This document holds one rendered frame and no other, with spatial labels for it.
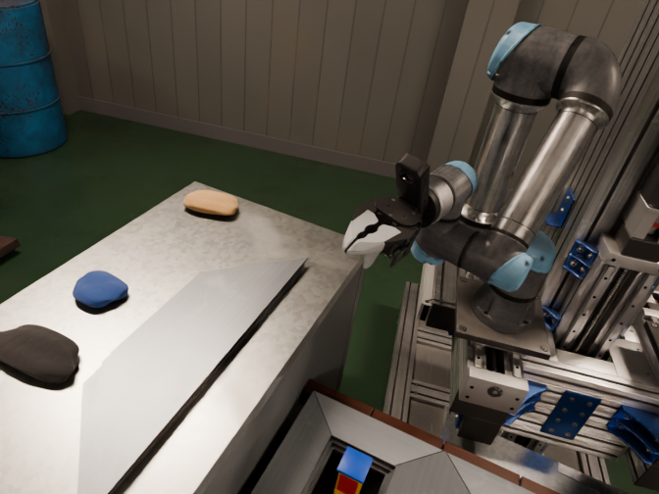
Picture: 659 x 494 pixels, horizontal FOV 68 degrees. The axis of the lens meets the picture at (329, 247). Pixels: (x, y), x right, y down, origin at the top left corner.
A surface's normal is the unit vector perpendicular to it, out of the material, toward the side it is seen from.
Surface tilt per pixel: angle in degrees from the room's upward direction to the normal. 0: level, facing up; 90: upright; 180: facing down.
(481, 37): 90
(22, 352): 1
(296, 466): 0
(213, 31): 90
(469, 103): 90
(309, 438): 0
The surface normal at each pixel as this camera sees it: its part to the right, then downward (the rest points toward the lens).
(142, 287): 0.12, -0.80
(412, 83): -0.23, 0.55
